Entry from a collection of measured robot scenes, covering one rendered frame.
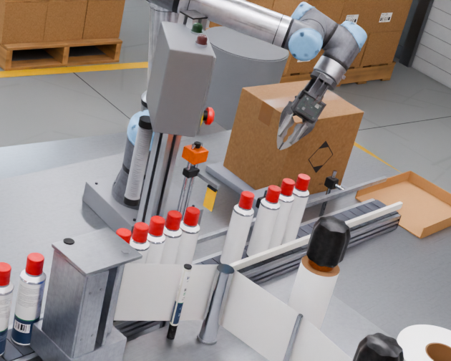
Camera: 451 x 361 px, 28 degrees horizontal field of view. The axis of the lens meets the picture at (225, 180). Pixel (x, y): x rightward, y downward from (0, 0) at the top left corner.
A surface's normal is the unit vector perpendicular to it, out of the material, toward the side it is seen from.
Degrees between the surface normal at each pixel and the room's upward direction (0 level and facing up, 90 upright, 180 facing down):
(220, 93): 94
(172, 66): 90
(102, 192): 2
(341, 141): 90
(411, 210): 0
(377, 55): 90
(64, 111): 0
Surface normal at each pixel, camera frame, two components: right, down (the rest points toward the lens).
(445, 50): -0.76, 0.14
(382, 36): 0.64, 0.48
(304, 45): -0.19, 0.45
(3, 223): 0.22, -0.87
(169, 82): 0.16, 0.49
